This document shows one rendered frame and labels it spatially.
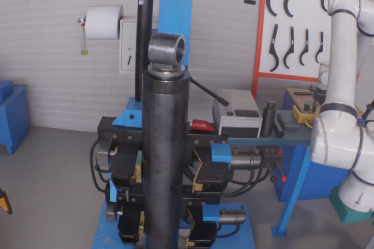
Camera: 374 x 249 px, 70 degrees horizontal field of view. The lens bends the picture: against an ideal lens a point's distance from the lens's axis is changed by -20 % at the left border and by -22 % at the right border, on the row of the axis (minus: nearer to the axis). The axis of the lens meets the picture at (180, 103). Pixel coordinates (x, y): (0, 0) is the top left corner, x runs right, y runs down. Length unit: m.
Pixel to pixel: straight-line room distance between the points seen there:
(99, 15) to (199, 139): 1.11
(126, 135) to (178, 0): 0.80
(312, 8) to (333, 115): 2.71
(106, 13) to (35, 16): 1.68
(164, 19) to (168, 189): 0.91
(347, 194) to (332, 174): 2.01
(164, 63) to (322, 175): 2.10
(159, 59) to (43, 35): 2.57
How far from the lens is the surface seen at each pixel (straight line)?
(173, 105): 1.44
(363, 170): 1.08
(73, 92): 3.88
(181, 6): 1.81
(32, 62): 3.98
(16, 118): 3.78
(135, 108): 1.82
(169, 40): 1.40
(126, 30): 2.29
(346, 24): 1.26
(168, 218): 1.84
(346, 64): 1.15
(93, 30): 2.31
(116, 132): 1.84
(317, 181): 3.12
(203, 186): 1.62
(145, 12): 1.75
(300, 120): 2.15
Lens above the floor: 1.96
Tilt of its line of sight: 24 degrees down
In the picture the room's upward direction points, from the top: 3 degrees clockwise
